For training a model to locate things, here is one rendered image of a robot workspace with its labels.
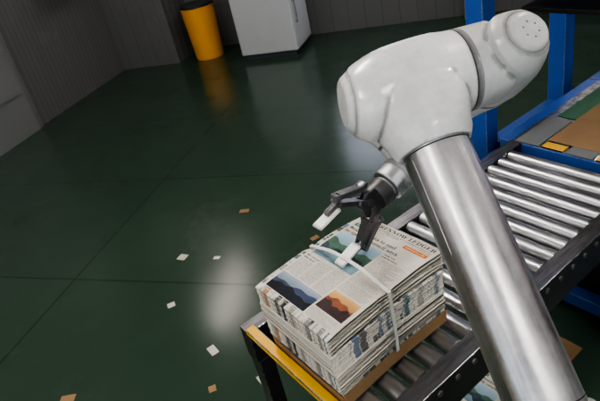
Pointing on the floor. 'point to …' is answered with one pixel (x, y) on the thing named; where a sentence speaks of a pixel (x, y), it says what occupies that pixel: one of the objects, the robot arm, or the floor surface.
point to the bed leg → (270, 380)
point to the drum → (203, 28)
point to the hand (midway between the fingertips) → (330, 243)
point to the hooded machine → (266, 3)
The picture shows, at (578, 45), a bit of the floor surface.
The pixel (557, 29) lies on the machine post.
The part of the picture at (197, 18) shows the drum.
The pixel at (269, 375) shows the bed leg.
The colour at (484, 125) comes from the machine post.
